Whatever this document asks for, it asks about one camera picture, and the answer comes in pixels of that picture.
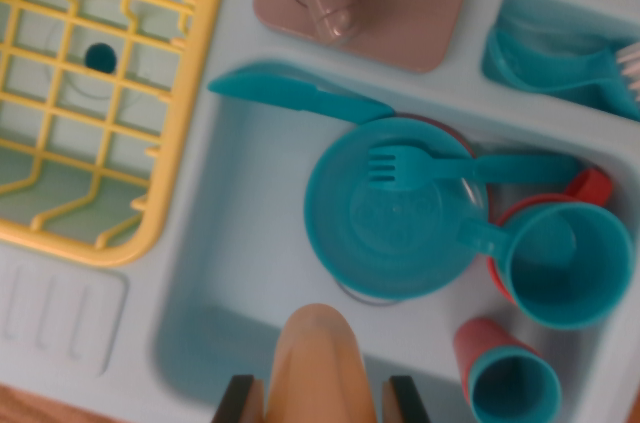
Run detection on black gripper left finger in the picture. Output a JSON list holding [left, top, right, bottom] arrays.
[[212, 375, 265, 423]]

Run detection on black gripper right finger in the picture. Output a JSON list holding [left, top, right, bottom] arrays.
[[382, 375, 432, 423]]

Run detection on cream detergent bottle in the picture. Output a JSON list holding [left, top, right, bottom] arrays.
[[263, 302, 377, 423]]

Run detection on light blue toy sink unit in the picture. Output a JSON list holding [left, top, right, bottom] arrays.
[[0, 0, 640, 423]]

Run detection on pink plastic tumbler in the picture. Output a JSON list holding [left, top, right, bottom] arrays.
[[453, 317, 541, 407]]

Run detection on teal plastic bowl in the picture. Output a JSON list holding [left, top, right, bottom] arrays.
[[303, 117, 489, 300]]

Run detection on teal plastic fork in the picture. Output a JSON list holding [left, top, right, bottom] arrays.
[[366, 143, 581, 192]]

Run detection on red plastic bowl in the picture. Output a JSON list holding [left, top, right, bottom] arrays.
[[394, 112, 476, 154]]

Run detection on yellow plastic dish rack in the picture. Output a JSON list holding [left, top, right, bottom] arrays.
[[0, 0, 236, 268]]

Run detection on teal plastic knife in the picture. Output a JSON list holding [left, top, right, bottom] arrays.
[[207, 70, 396, 125]]

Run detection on teal dish brush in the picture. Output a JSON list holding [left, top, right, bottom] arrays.
[[487, 27, 640, 123]]

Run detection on teal mug with handle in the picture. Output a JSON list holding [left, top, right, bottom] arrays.
[[457, 202, 635, 332]]

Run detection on red mug with handle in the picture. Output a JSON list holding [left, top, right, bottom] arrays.
[[487, 167, 614, 307]]

